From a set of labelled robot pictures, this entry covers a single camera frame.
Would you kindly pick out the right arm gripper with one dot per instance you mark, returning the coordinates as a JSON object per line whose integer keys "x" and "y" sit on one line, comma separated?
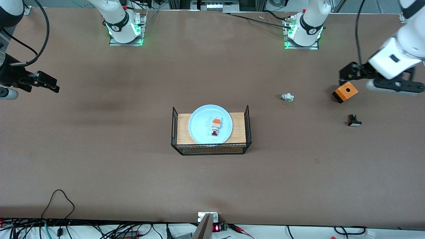
{"x": 9, "y": 72}

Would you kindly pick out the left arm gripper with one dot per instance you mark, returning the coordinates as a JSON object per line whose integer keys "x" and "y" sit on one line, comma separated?
{"x": 360, "y": 71}

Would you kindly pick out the red push button switch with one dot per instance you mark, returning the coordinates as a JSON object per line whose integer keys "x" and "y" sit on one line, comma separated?
{"x": 216, "y": 126}

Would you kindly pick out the light blue round plate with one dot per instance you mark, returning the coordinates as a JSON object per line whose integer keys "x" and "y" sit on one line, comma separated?
{"x": 202, "y": 127}

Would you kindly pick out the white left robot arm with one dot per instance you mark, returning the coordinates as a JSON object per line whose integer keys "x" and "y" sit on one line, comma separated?
{"x": 310, "y": 20}

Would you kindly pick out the orange button box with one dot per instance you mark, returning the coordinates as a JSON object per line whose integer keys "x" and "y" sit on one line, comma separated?
{"x": 346, "y": 91}

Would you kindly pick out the black white push button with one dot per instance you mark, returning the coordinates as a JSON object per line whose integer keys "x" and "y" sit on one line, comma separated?
{"x": 354, "y": 121}

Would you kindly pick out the wooden board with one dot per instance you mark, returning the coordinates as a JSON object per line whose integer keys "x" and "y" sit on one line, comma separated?
{"x": 182, "y": 132}

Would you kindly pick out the red clip leads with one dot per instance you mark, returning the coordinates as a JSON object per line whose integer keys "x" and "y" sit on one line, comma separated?
{"x": 240, "y": 229}

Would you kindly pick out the red LED display module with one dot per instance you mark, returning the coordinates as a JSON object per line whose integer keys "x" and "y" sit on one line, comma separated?
{"x": 219, "y": 227}

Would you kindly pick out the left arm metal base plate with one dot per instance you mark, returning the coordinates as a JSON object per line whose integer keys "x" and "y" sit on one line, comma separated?
{"x": 298, "y": 47}

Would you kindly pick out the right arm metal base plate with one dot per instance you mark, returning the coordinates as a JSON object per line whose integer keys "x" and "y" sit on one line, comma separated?
{"x": 116, "y": 43}

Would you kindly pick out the aluminium frame rig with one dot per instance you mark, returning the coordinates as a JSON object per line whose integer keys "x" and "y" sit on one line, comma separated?
{"x": 215, "y": 5}

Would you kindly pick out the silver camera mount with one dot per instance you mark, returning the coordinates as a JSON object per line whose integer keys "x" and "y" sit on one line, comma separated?
{"x": 206, "y": 227}

